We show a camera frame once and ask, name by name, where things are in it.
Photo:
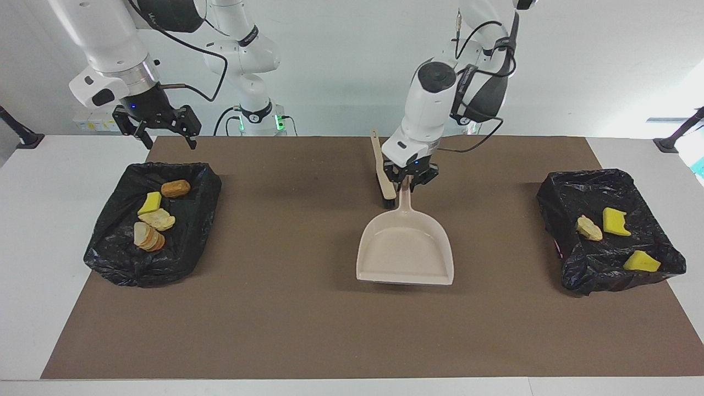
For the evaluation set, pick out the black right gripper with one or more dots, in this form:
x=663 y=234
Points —
x=151 y=110

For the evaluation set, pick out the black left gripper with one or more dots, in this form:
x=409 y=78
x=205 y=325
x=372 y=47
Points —
x=412 y=168

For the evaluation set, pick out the beige brush with black bristles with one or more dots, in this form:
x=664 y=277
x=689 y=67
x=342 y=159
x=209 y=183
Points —
x=382 y=176

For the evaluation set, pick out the brown fried croquette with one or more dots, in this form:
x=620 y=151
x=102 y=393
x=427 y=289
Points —
x=176 y=188

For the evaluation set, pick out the beige plastic dustpan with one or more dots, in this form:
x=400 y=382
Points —
x=404 y=247

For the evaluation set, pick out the small yellow sponge piece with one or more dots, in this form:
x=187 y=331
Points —
x=149 y=203

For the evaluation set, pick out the pale bread piece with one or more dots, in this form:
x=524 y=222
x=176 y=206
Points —
x=159 y=220

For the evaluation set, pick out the large striped bread roll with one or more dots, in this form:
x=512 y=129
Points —
x=147 y=237

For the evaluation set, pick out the small striped bread roll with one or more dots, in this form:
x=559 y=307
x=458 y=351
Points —
x=588 y=228

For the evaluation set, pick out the yellow sponge piece with notch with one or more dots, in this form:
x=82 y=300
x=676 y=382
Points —
x=615 y=221

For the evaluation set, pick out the irregular yellow sponge chunk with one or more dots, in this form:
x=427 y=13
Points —
x=641 y=262

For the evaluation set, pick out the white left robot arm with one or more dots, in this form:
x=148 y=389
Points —
x=429 y=104

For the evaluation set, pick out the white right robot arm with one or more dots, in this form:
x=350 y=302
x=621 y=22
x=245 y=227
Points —
x=110 y=44

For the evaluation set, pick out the black trash bag bin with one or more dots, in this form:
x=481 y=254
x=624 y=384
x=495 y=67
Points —
x=187 y=242
x=594 y=264

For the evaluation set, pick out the black clamp stand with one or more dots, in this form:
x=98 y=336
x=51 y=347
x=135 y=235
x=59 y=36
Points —
x=674 y=140
x=25 y=137

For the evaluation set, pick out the brown table mat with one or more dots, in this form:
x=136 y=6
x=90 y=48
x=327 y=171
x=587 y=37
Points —
x=352 y=341

